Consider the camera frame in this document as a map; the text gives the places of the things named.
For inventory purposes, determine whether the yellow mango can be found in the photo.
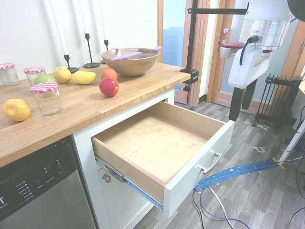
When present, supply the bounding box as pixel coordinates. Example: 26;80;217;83
71;70;97;85

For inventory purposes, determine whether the metal drawer slide rail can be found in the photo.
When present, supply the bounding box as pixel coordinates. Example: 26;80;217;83
94;156;164;211

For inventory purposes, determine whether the black floor cable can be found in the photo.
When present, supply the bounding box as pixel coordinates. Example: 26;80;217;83
191;190;206;229

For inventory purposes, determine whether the tall black candle holder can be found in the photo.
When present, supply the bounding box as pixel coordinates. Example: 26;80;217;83
82;33;101;68

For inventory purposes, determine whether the black round lamp head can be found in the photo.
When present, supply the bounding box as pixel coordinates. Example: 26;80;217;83
286;0;305;19

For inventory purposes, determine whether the blue taped cable strip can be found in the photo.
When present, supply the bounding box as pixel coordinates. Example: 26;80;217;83
193;158;287;194

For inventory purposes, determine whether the black clamp camera stand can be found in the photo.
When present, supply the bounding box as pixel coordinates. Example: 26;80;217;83
179;0;247;93

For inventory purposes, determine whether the green apple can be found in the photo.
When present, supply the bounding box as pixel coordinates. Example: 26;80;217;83
34;74;57;85

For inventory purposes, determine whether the wooden bowl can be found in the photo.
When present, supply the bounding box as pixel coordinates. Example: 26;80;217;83
101;47;161;77

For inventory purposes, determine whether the glass jar red checkered lid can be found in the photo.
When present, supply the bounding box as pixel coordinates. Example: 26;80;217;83
23;66;47;86
0;62;20;87
30;82;63;117

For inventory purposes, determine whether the medium black candle holder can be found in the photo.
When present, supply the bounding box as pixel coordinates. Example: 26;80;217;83
100;39;111;64

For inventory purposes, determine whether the short black candle holder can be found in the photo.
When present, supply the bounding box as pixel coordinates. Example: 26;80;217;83
63;54;80;73

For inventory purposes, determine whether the white kitchen cabinet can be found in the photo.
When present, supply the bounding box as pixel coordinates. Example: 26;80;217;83
72;86;176;229

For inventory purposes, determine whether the white taper candle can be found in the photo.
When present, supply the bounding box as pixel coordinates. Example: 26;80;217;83
75;0;90;34
98;0;108;41
48;0;70;56

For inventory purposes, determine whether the red apple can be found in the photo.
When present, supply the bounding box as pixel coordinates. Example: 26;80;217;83
99;76;120;97

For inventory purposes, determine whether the black oil radiator heater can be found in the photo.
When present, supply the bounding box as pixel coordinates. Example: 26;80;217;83
252;73;304;133

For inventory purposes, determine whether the purple spatula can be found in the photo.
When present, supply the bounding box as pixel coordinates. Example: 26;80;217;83
110;45;163;62

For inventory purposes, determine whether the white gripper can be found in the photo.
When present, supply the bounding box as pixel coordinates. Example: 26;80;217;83
228;44;273;122

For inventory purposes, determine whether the white floor cable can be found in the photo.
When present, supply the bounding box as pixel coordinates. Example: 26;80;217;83
207;185;237;229

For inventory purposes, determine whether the blue floor cable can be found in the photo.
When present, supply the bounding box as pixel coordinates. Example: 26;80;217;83
198;187;251;229

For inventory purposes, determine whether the stainless steel dishwasher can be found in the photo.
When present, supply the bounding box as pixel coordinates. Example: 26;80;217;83
0;135;97;229

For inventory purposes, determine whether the wooden drawer with white front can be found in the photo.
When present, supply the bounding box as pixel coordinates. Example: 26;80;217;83
91;101;235;219

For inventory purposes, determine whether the black robot wrist cable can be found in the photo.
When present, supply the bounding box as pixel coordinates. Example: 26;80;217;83
239;35;263;66

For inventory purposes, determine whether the wooden door frame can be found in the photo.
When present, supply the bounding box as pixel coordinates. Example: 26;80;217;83
156;0;212;107

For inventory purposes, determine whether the large yellow apple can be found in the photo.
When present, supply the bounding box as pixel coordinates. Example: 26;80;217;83
2;98;31;122

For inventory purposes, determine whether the orange peach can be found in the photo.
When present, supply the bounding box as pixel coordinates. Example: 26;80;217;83
100;67;118;81

